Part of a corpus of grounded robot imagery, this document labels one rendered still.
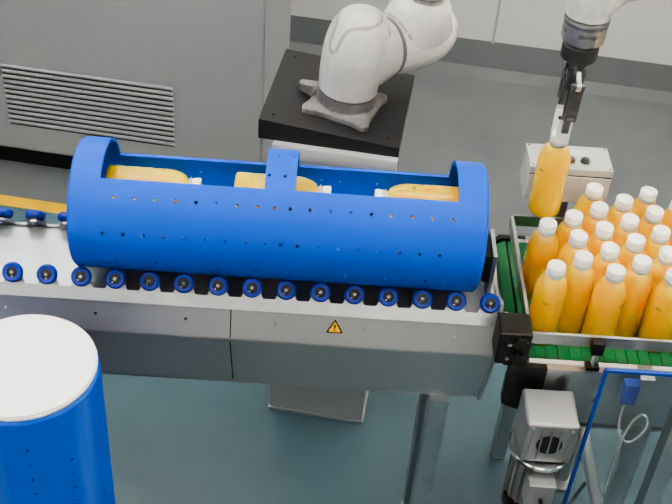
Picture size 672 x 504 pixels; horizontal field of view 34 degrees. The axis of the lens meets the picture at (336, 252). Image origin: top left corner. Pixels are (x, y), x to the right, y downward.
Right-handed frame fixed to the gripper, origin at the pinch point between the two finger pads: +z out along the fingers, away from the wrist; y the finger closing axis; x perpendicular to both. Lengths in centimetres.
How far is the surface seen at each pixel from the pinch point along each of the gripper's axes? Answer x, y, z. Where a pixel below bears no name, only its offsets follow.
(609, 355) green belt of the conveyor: 15, 27, 41
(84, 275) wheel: -101, 20, 35
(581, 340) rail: 7.1, 29.7, 34.5
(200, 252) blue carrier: -75, 23, 23
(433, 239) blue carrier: -26.5, 21.9, 16.1
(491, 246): -11.7, 9.5, 26.8
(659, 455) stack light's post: 25, 46, 51
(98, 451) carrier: -91, 58, 47
